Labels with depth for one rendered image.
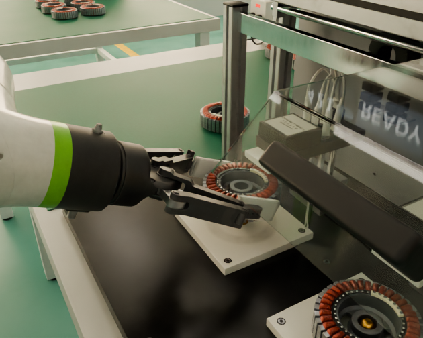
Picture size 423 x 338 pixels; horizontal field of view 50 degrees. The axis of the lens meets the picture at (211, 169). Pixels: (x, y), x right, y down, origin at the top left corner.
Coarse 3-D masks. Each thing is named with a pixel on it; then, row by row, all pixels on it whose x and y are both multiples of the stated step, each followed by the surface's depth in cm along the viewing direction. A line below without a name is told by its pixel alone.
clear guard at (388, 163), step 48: (288, 96) 34; (336, 96) 34; (384, 96) 34; (240, 144) 35; (288, 144) 32; (336, 144) 29; (384, 144) 27; (240, 192) 32; (288, 192) 30; (384, 192) 26; (288, 240) 28; (336, 240) 26; (384, 288) 23
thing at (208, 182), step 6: (210, 174) 65; (204, 180) 64; (210, 180) 63; (216, 180) 64; (204, 186) 63; (210, 186) 62; (216, 186) 62; (222, 186) 66; (222, 192) 60; (228, 192) 61
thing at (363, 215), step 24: (288, 168) 26; (312, 168) 25; (312, 192) 24; (336, 192) 23; (336, 216) 23; (360, 216) 22; (384, 216) 21; (360, 240) 22; (384, 240) 21; (408, 240) 20; (408, 264) 20
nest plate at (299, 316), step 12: (312, 300) 54; (288, 312) 52; (300, 312) 52; (312, 312) 52; (276, 324) 51; (288, 324) 51; (300, 324) 51; (276, 336) 51; (288, 336) 49; (300, 336) 49; (312, 336) 49; (384, 336) 49
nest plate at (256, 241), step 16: (192, 224) 67; (208, 224) 67; (256, 224) 67; (208, 240) 63; (224, 240) 63; (240, 240) 63; (256, 240) 63; (272, 240) 63; (224, 256) 61; (240, 256) 61; (256, 256) 61; (224, 272) 59
